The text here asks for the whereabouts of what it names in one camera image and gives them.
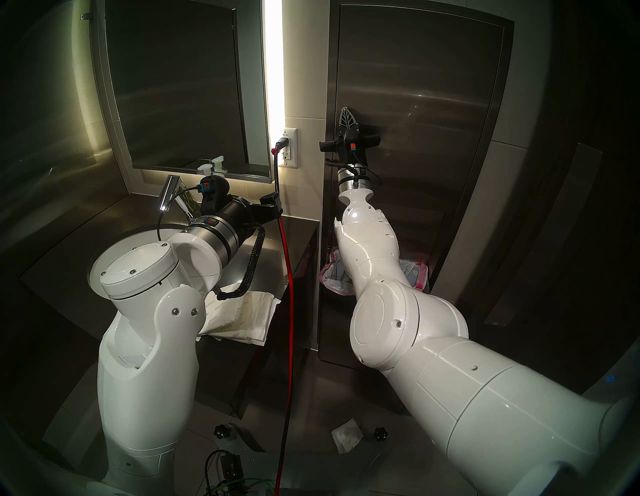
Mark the white round sink basin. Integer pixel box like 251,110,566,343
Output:
87,223,201,301

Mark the framed wall mirror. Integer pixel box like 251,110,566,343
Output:
90,0,273,183

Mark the red cable with black plug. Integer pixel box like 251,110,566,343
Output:
270,136,296,496

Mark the stainless waste bin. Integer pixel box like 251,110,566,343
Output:
317,260,432,368

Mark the vertical wall light strip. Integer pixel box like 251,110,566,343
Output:
263,0,286,146

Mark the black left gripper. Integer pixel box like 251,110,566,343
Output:
227,195,284,236

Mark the plain folded paper towel stack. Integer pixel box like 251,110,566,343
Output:
220,291,282,347

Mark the wrapped printed paper towel pack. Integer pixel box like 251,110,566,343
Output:
196,282,250,342

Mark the crumpled white paper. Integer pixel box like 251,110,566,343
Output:
331,418,364,455

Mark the black electronics box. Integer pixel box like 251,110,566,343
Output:
220,452,246,493

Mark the stainless steel wall panel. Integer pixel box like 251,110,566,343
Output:
317,0,516,377

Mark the stainless towel dispenser door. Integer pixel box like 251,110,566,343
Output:
335,4,506,236

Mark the thin green cable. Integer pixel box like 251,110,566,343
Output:
202,477,276,496

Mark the chrome sink faucet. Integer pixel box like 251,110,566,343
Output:
157,175,201,221

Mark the dark vanity counter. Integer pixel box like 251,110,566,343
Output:
20,192,321,418

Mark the braided black left arm cable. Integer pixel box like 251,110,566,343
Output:
216,223,266,301

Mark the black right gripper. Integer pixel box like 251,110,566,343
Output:
319,106,382,172

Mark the white wall outlet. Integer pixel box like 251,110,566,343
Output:
276,127,299,169

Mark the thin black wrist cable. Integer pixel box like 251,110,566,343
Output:
156,186,201,243

